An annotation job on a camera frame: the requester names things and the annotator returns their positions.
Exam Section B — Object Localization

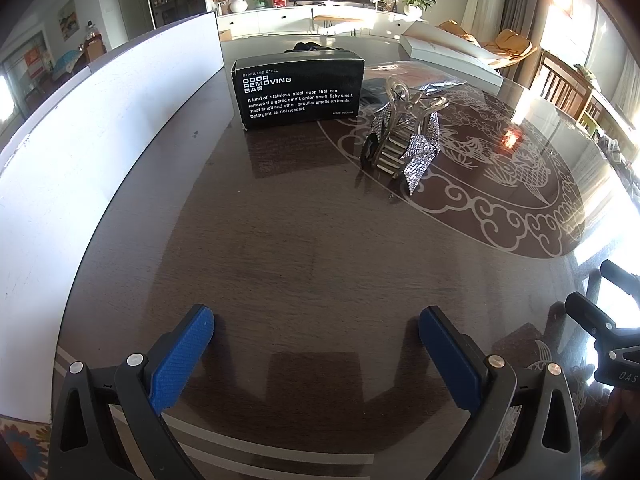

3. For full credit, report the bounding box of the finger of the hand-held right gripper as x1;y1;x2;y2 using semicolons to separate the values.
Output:
601;260;640;295
566;292;640;348

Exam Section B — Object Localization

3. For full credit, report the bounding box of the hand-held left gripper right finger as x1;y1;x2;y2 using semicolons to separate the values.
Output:
418;305;591;480

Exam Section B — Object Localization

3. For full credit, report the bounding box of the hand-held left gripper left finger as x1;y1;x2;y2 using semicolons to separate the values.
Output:
47;303;217;480

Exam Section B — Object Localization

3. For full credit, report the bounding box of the rhinestone metal hair clip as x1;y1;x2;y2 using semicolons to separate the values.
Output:
360;76;451;196

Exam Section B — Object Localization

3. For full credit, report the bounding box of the white storage box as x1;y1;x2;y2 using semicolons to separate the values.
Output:
0;10;226;426

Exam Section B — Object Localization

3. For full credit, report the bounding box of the clear plastic packet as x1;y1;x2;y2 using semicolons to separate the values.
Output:
361;60;468;98

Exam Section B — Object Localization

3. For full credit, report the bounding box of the black printed box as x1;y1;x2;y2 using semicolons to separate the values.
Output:
231;51;365;132

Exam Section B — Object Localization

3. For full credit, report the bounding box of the pile of clutter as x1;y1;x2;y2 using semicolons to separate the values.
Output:
597;130;640;181

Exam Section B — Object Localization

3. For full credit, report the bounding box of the wooden chair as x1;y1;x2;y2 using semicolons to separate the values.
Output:
582;90;640;161
530;50;593;121

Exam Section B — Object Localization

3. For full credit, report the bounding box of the white sheer curtain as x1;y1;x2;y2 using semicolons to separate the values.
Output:
612;35;640;121

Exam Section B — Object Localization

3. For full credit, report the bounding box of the tan lounge chair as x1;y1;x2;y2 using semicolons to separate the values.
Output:
437;20;538;68

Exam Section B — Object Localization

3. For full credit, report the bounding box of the white flat box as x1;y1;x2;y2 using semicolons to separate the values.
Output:
399;20;505;95

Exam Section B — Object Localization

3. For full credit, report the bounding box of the grey curtain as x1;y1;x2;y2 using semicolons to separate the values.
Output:
500;0;553;51

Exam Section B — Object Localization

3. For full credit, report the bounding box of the dining table with cloth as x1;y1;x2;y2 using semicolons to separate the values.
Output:
50;52;83;78

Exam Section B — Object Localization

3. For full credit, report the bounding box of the leafy plant in white pot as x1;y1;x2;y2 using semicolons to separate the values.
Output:
397;0;437;16

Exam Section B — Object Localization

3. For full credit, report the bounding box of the white television cabinet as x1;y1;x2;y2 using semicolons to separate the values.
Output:
217;2;431;41

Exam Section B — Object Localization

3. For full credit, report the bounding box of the wooden bench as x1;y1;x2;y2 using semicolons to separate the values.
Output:
311;14;363;36

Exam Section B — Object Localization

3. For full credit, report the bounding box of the framed wall painting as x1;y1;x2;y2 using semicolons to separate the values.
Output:
57;0;80;40

